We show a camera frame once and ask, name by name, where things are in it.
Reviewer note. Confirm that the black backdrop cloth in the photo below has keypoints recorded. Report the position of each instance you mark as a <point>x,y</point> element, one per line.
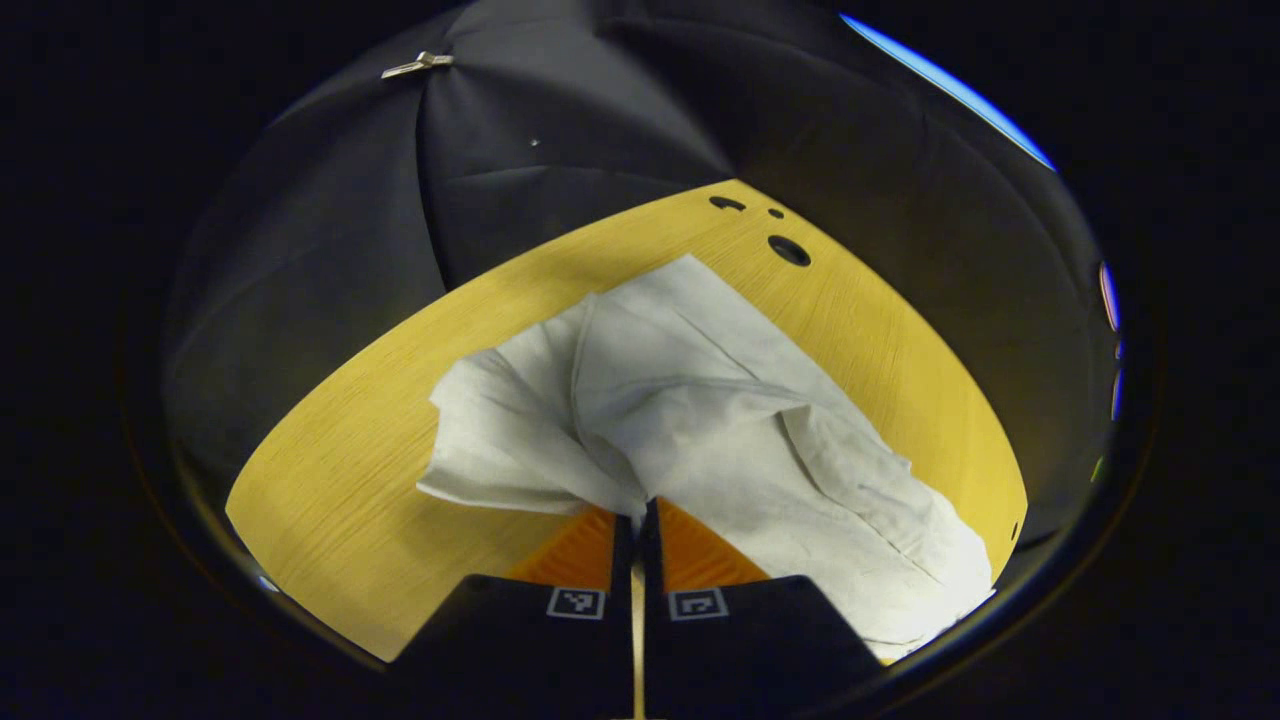
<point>330,250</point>

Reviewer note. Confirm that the silver metal clip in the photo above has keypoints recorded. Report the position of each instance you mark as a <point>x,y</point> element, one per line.
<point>417,64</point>

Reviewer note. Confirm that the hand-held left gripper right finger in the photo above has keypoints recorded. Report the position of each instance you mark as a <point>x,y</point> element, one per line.
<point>650,560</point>

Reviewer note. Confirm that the white jeans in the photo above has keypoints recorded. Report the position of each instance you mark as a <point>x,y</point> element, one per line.
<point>700,400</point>

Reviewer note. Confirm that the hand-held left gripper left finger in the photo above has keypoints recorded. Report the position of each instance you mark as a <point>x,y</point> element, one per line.
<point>622,560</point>

